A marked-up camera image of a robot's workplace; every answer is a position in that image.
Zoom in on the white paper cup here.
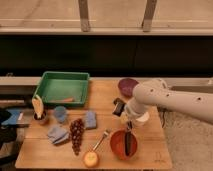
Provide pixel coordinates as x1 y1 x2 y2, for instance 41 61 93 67
133 112 150 126

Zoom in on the blue device at left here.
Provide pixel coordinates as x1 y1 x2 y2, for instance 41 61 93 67
2 109 23 126

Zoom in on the blue plastic cup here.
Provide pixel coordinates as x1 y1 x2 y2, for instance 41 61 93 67
53 106 67 123

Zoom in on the black rectangular block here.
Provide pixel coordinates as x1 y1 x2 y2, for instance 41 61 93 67
113 98 125 116

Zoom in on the blue sponge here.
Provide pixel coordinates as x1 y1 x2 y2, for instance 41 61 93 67
85 111 97 129

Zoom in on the brown small cup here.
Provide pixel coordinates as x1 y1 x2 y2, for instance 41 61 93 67
34 113 48 125

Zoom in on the green plastic tray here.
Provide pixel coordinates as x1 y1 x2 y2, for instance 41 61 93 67
34 71 90 108

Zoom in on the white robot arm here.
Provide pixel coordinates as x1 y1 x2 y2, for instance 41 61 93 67
124 79 213 124

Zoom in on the dark red grape bunch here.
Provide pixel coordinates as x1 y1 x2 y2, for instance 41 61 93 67
70 119 84 155

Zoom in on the red bowl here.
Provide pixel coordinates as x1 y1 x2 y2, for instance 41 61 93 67
110 130 137 160

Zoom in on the purple bowl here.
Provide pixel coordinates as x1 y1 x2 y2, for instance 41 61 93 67
118 78 138 97

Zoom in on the blue folded cloth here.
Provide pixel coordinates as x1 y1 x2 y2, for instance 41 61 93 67
47 125 69 145

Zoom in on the yellow apple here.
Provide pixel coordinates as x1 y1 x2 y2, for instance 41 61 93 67
83 151 99 168

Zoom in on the orange carrot in tray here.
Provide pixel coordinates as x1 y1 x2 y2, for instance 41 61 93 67
50 97 76 104

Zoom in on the black dish brush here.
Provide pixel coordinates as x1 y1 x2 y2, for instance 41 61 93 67
125 121 132 156

